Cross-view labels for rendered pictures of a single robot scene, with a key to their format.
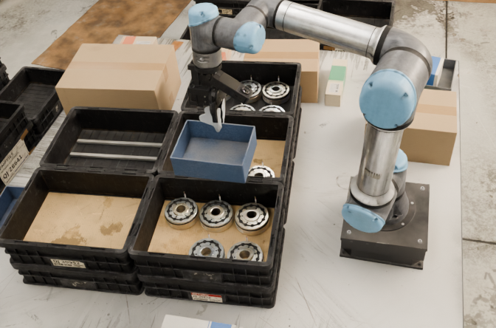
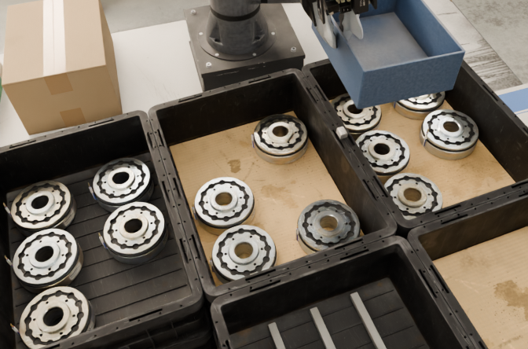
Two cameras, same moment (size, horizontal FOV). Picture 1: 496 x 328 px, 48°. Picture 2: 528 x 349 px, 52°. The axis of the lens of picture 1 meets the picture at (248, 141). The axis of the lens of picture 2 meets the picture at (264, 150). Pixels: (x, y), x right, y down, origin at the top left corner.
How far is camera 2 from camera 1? 1.78 m
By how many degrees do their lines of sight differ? 74
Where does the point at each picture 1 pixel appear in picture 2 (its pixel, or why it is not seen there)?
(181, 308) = not seen: hidden behind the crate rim
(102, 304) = not seen: outside the picture
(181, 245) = (455, 179)
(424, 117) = (73, 18)
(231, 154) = (357, 42)
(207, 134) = (346, 73)
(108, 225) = (517, 308)
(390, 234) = (274, 20)
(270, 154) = (210, 157)
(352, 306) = not seen: hidden behind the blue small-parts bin
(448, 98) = (25, 9)
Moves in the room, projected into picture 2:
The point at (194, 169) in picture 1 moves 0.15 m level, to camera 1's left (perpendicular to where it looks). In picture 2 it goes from (438, 44) to (520, 102)
